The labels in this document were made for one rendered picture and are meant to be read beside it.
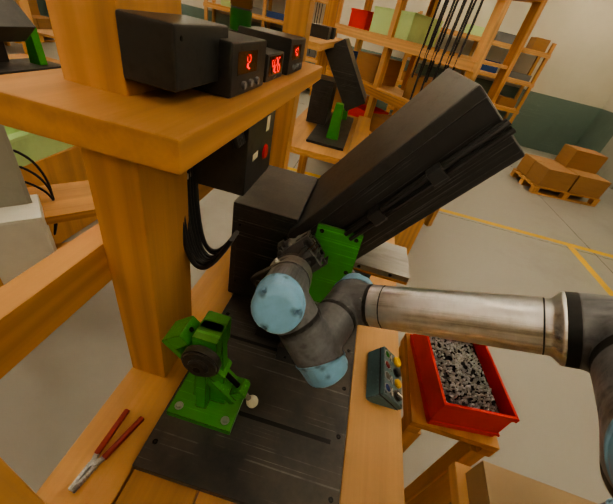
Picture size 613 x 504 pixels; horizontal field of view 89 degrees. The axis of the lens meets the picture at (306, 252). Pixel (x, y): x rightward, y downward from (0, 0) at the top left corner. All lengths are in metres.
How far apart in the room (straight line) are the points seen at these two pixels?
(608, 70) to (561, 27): 1.54
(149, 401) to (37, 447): 1.09
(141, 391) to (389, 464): 0.61
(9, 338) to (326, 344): 0.44
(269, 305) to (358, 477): 0.52
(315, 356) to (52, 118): 0.43
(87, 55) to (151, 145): 0.17
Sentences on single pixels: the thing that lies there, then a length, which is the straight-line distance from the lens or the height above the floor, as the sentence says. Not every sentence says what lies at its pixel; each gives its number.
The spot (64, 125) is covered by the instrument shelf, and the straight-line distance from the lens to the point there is 0.44.
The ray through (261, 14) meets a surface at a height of 1.45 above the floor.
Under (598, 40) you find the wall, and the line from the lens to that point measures 10.66.
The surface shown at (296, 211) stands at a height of 1.24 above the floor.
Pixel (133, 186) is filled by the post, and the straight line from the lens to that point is 0.55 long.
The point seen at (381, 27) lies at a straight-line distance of 4.10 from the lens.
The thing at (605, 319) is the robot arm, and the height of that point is 1.46.
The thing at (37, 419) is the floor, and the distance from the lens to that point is 2.01.
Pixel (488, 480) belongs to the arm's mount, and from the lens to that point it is 0.95.
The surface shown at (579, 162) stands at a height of 0.57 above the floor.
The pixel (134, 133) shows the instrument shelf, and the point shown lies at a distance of 0.39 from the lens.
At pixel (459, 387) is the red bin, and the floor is 0.88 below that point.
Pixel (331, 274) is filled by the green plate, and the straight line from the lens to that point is 0.81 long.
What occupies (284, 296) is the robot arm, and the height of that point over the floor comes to 1.37.
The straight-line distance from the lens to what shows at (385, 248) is 1.03.
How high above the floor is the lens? 1.67
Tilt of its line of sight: 36 degrees down
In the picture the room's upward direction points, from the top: 14 degrees clockwise
